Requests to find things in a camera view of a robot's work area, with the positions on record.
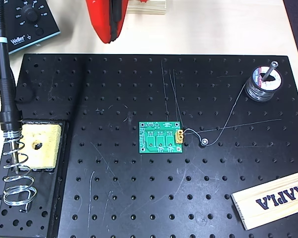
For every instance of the screw with washer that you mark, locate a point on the screw with washer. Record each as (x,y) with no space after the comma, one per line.
(204,141)

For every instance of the green circuit board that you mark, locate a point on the green circuit board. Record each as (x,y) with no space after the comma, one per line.
(145,143)

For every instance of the teal black Weller soldering station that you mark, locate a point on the teal black Weller soldering station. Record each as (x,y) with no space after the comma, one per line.
(44,24)

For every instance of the black stand with spring holder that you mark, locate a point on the black stand with spring holder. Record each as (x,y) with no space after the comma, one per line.
(39,223)

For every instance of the yellow cleaning sponge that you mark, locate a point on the yellow cleaning sponge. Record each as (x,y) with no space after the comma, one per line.
(47,148)

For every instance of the black soldering iron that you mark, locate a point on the black soldering iron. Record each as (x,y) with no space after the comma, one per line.
(5,86)

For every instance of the stack of wooden planks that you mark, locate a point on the stack of wooden planks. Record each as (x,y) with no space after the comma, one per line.
(149,8)

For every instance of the metal bolt through spool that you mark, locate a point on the metal bolt through spool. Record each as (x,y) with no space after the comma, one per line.
(269,72)

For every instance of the black perforated breadboard plate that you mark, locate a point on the black perforated breadboard plate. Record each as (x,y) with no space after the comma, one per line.
(139,198)

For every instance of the wooden plank with KAPLA print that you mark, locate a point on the wooden plank with KAPLA print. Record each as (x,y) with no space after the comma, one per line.
(275,198)

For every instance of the yellow power connector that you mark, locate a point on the yellow power connector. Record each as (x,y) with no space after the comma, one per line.
(179,140)

